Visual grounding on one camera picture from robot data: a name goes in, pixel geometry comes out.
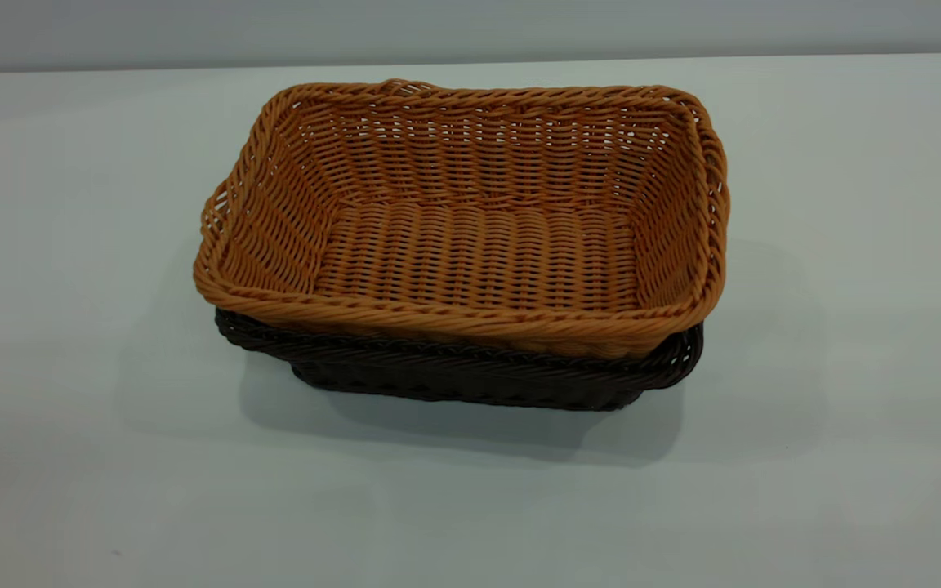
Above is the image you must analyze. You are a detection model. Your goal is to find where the orange woven plastic basket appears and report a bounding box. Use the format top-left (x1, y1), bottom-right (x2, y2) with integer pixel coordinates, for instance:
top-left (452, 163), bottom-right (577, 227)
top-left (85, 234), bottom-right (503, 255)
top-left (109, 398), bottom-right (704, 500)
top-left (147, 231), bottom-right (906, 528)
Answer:
top-left (193, 78), bottom-right (731, 360)

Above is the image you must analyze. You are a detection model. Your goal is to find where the black woven plastic basket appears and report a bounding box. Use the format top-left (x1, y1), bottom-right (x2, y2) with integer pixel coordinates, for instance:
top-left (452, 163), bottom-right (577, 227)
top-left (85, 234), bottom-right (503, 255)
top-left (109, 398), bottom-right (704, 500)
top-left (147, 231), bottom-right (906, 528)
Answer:
top-left (215, 307), bottom-right (705, 412)

